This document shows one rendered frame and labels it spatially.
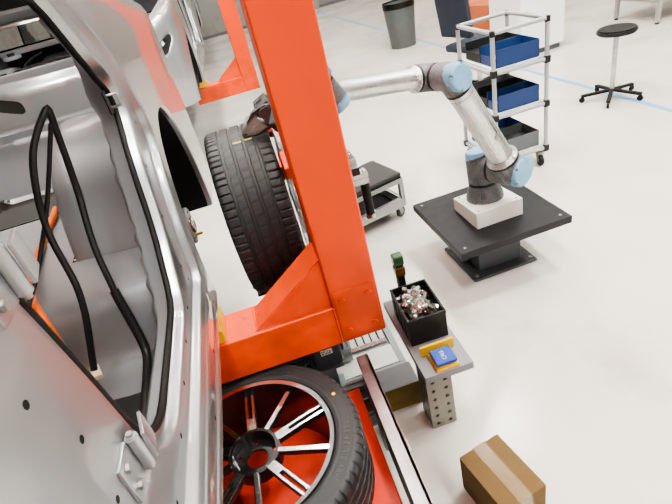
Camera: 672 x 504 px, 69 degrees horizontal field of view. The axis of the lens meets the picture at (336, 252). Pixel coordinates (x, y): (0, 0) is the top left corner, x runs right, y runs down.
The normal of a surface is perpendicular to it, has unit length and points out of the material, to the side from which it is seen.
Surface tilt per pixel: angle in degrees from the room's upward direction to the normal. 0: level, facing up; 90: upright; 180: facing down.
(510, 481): 0
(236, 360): 90
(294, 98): 90
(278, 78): 90
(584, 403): 0
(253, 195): 58
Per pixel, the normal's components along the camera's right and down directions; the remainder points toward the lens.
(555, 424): -0.22, -0.82
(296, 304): 0.23, 0.48
